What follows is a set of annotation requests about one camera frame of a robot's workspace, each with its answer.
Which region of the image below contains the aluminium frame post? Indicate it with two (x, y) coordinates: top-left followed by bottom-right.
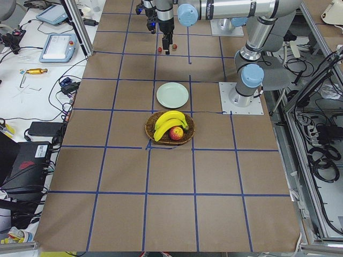
(61, 0), (94, 57)

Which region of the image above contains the gold cylinder tool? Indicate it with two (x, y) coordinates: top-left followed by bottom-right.
(25, 68), (48, 75)

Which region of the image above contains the teach pendant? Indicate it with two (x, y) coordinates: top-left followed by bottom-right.
(36, 5), (68, 26)
(39, 34), (78, 63)

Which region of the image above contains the red yellow apple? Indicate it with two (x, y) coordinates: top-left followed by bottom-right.
(169, 126), (184, 141)

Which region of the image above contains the near teach pendant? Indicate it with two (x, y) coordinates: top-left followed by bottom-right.
(39, 34), (78, 63)

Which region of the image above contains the black computer case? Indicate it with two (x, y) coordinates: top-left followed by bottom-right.
(1, 133), (52, 194)

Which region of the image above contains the far teach pendant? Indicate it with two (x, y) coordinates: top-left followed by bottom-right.
(36, 5), (68, 26)

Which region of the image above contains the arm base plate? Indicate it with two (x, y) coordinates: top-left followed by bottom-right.
(211, 18), (247, 37)
(219, 82), (264, 115)

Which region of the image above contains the yellow banana bunch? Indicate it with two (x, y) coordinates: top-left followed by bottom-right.
(153, 110), (189, 141)

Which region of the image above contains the pale green plate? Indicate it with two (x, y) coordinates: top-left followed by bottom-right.
(156, 82), (189, 109)

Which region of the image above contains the black power brick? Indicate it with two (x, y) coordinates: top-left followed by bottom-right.
(27, 122), (63, 137)

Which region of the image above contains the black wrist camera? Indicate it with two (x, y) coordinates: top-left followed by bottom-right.
(135, 0), (157, 34)

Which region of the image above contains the grey office chair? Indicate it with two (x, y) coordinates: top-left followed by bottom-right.
(261, 32), (297, 92)

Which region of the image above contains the woven wicker basket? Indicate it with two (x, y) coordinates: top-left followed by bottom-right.
(145, 111), (195, 146)

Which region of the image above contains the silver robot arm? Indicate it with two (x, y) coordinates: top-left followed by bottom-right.
(177, 0), (301, 62)
(177, 1), (301, 108)

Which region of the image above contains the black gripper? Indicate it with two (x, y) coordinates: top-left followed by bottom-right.
(158, 19), (175, 55)

